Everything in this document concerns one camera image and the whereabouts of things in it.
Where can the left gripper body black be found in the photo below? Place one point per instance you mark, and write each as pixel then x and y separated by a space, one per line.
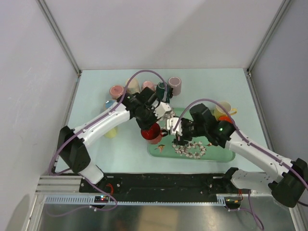
pixel 147 118

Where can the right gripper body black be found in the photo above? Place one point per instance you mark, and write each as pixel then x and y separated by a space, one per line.
pixel 190 130

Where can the cream floral mug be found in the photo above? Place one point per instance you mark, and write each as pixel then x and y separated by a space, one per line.
pixel 132 86

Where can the orange mug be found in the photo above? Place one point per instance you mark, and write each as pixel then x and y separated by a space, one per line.
pixel 225 118

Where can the yellow mug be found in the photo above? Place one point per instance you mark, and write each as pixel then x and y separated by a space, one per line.
pixel 219 112

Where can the red mug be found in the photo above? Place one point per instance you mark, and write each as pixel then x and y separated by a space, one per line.
pixel 154 134

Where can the light green mug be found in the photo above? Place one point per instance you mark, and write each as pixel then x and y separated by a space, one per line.
pixel 111 133

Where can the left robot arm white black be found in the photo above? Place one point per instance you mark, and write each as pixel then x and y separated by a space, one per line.
pixel 73 142

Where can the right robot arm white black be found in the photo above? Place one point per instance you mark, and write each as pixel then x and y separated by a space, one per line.
pixel 284 178

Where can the light pink mug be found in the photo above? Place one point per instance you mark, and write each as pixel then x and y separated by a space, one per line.
pixel 148 84

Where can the dark green mug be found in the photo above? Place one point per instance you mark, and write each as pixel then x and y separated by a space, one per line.
pixel 160 91

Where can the pink mug left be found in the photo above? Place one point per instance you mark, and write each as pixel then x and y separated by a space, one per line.
pixel 116 91

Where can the mauve mug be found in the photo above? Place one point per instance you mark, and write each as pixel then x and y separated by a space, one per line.
pixel 175 83

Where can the blue floral mug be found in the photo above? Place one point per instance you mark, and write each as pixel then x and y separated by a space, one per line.
pixel 108 104

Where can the green floral tray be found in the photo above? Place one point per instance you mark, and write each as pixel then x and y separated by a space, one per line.
pixel 198 149

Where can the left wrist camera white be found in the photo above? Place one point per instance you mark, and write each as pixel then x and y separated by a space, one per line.
pixel 161 108

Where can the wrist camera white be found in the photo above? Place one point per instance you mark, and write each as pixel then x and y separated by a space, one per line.
pixel 161 108
pixel 173 125

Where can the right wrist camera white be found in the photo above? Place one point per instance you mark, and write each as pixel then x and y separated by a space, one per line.
pixel 173 125

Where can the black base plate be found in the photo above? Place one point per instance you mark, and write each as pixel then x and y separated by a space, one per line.
pixel 166 187

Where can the grey cable duct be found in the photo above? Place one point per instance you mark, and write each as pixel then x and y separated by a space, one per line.
pixel 100 200

